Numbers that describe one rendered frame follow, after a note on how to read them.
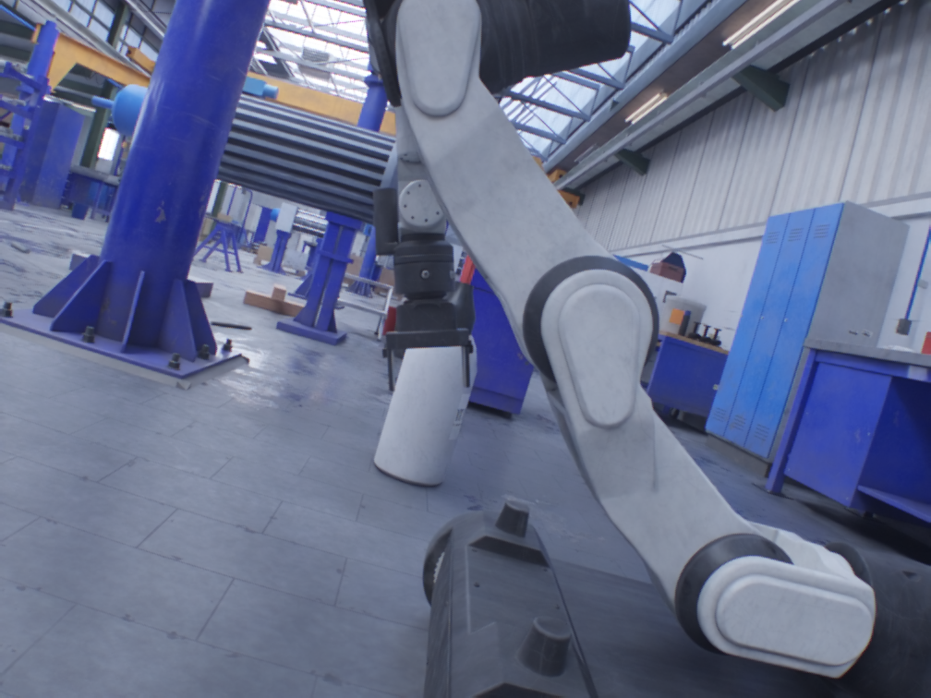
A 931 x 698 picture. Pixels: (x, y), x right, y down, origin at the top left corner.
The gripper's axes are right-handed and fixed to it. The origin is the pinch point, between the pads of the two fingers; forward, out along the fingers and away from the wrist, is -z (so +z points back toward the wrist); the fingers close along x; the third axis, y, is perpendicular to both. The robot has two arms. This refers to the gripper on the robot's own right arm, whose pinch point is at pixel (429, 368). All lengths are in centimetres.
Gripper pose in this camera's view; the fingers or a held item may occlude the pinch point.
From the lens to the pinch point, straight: 94.2
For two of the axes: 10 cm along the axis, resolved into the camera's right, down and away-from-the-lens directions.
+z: -0.4, -10.0, -0.3
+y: 0.7, 0.3, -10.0
